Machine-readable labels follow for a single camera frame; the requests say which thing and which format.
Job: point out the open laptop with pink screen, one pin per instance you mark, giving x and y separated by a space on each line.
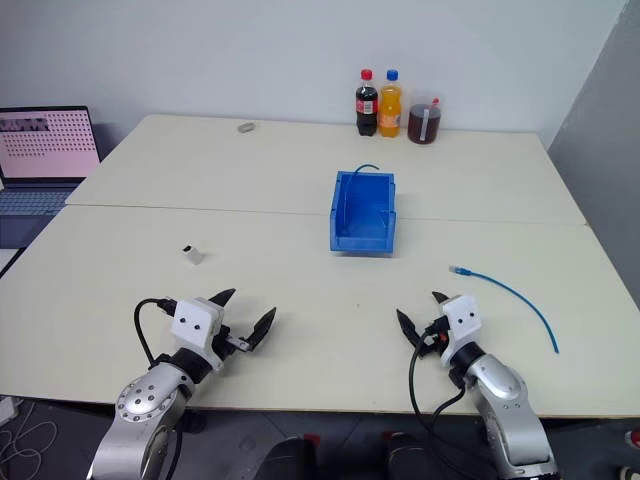
45 145

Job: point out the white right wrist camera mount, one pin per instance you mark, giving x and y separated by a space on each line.
462 320

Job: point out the white stirrer with red tip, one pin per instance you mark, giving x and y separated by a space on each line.
426 122

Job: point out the cola bottle with red cap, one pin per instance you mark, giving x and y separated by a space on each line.
366 107

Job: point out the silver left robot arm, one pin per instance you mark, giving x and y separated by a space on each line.
145 400

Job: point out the clear jar of dark liquid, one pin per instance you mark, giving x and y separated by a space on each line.
417 125

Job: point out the red shoe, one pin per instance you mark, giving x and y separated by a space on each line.
633 440

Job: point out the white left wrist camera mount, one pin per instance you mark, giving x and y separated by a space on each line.
192 325

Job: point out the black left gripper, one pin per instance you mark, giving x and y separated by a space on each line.
234 343

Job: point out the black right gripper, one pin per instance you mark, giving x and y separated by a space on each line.
434 340

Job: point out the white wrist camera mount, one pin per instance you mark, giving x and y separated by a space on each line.
192 325
462 320

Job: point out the small grey tape roll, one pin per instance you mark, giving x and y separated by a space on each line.
247 127

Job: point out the dark rounded shape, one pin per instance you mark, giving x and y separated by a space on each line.
290 460
415 457

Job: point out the small white cube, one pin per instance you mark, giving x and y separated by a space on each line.
194 256

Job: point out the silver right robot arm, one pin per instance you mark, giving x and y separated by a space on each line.
505 400

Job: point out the orange soda bottle blue cap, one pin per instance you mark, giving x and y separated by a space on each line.
390 110

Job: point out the blue plastic storage bin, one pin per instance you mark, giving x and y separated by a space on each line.
360 220

